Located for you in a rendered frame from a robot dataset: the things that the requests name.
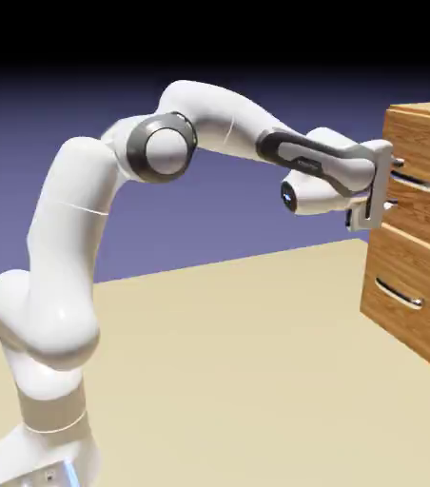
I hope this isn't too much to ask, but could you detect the wood drawer front with handle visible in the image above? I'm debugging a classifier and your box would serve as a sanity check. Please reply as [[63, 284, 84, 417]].
[[359, 223, 430, 369], [381, 107, 430, 257]]

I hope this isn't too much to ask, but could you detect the light wood cabinet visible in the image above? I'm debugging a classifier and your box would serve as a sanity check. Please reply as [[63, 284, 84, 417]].
[[359, 99, 430, 373]]

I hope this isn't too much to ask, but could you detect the curved silver drawer handle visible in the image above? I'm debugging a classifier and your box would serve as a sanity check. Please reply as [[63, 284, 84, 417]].
[[374, 276, 424, 310], [388, 169, 430, 194]]

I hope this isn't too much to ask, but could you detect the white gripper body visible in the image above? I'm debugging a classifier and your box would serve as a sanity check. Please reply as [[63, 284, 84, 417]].
[[358, 139, 394, 232]]

